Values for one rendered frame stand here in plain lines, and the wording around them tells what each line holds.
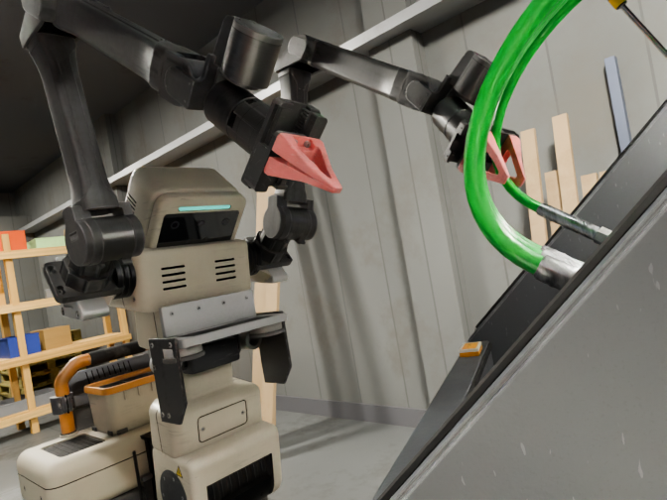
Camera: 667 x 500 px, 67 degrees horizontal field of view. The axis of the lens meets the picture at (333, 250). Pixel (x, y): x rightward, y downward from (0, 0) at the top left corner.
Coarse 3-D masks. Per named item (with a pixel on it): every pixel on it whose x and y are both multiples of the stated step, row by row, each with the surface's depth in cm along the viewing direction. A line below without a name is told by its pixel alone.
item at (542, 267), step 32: (544, 0) 32; (512, 32) 33; (512, 64) 33; (480, 96) 34; (480, 128) 34; (480, 160) 34; (480, 192) 34; (480, 224) 34; (512, 256) 34; (544, 256) 33
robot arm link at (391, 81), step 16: (288, 48) 110; (304, 48) 105; (320, 48) 105; (336, 48) 102; (320, 64) 105; (336, 64) 101; (352, 64) 97; (368, 64) 93; (384, 64) 90; (352, 80) 97; (368, 80) 93; (384, 80) 90; (400, 80) 86; (432, 80) 82; (400, 96) 86
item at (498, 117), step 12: (576, 0) 61; (564, 12) 62; (552, 24) 63; (540, 36) 64; (528, 48) 65; (528, 60) 66; (516, 72) 67; (504, 96) 68; (504, 108) 69; (492, 120) 70; (492, 132) 70; (516, 192) 68; (528, 204) 67
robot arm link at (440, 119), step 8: (448, 96) 80; (456, 96) 80; (464, 96) 77; (440, 104) 80; (448, 104) 79; (456, 104) 78; (464, 104) 78; (472, 104) 77; (440, 112) 79; (448, 112) 78; (456, 112) 77; (440, 120) 79; (448, 120) 77; (440, 128) 80
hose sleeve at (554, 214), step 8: (544, 208) 66; (552, 208) 65; (544, 216) 66; (552, 216) 65; (560, 216) 64; (568, 216) 64; (560, 224) 65; (568, 224) 64; (576, 224) 63; (584, 224) 63; (592, 224) 62; (576, 232) 64; (584, 232) 63; (592, 232) 62
